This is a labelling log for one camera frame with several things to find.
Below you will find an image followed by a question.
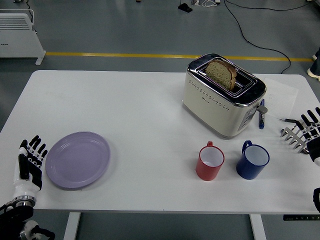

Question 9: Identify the white table leg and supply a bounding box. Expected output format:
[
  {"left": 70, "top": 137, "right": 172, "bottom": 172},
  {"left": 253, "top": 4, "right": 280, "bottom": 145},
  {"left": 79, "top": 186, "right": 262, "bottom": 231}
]
[
  {"left": 62, "top": 212, "right": 82, "bottom": 240},
  {"left": 249, "top": 214, "right": 267, "bottom": 240}
]

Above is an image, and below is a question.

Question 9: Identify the cream and chrome toaster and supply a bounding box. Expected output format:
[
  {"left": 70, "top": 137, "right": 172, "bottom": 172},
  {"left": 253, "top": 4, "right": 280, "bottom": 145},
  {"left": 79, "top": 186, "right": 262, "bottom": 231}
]
[{"left": 181, "top": 52, "right": 269, "bottom": 140}]

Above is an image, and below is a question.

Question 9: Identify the thin black floor cable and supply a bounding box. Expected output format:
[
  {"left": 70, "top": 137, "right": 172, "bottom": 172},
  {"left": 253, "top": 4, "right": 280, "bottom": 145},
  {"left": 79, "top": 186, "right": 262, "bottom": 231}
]
[{"left": 224, "top": 0, "right": 312, "bottom": 12}]

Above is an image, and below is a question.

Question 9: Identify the bread slice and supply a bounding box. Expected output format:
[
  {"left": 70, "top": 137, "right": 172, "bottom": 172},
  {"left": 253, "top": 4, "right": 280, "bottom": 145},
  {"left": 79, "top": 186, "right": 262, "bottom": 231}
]
[{"left": 204, "top": 59, "right": 237, "bottom": 91}]

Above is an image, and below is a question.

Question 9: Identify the long black floor cable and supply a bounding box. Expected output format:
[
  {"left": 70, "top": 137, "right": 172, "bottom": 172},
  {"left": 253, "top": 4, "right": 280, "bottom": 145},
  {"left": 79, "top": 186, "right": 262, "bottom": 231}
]
[{"left": 223, "top": 0, "right": 293, "bottom": 75}]

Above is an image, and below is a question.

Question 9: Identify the metal toast rack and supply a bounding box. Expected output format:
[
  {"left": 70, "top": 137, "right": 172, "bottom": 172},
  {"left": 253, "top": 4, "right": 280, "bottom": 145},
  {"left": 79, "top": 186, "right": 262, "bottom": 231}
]
[{"left": 279, "top": 126, "right": 311, "bottom": 155}]

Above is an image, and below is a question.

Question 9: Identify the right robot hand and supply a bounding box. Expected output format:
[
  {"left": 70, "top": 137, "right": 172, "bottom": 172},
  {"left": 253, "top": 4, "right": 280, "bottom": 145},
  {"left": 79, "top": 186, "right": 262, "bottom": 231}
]
[{"left": 294, "top": 106, "right": 320, "bottom": 167}]

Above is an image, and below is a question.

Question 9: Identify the black pen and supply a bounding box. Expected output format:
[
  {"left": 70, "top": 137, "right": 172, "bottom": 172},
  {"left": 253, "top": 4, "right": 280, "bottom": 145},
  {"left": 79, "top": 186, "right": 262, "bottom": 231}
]
[{"left": 279, "top": 117, "right": 301, "bottom": 124}]

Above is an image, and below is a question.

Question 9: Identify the white panel heater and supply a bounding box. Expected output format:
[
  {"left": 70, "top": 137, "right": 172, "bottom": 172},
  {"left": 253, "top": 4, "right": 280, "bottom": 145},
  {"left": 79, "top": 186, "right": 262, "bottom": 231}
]
[{"left": 0, "top": 9, "right": 47, "bottom": 66}]

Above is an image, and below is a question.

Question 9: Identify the person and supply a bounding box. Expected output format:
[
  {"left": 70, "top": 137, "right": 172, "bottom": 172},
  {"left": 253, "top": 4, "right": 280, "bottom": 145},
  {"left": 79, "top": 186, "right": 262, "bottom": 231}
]
[{"left": 306, "top": 46, "right": 320, "bottom": 82}]

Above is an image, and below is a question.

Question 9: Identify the blue marker pen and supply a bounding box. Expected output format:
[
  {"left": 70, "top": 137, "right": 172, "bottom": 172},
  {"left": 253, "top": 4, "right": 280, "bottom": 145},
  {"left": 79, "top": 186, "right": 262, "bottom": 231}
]
[{"left": 258, "top": 98, "right": 266, "bottom": 130}]

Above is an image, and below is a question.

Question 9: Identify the black floor device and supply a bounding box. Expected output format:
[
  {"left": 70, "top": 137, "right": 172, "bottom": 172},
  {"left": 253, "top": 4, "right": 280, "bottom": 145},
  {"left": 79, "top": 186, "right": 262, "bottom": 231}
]
[{"left": 177, "top": 0, "right": 194, "bottom": 13}]

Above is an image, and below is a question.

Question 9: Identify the purple plate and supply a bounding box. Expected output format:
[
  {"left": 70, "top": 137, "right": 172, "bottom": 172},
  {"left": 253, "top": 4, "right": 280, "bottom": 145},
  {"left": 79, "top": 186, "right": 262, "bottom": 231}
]
[{"left": 45, "top": 131, "right": 112, "bottom": 191}]

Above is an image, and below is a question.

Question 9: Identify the white paper sheet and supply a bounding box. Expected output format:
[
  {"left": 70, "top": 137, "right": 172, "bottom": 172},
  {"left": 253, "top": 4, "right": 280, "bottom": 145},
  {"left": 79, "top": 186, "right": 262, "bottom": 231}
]
[{"left": 263, "top": 76, "right": 300, "bottom": 119}]

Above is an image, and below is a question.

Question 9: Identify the red mug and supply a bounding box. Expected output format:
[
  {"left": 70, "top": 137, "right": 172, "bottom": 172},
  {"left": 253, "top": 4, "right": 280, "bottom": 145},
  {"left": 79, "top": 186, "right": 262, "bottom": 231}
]
[{"left": 195, "top": 141, "right": 226, "bottom": 182}]

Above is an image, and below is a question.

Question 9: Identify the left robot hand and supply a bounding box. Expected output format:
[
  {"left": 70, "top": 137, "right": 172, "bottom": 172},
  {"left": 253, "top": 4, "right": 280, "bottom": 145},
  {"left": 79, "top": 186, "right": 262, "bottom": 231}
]
[{"left": 12, "top": 134, "right": 49, "bottom": 199}]

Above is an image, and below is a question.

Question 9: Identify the black table control panel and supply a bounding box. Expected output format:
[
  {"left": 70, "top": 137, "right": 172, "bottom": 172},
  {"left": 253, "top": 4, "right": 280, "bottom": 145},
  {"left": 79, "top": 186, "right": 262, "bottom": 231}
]
[{"left": 283, "top": 214, "right": 320, "bottom": 222}]

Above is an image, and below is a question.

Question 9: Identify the blue mug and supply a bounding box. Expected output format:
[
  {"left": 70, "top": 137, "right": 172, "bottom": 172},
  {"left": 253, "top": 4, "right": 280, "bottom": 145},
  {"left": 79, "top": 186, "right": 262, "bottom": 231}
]
[{"left": 235, "top": 140, "right": 271, "bottom": 180}]

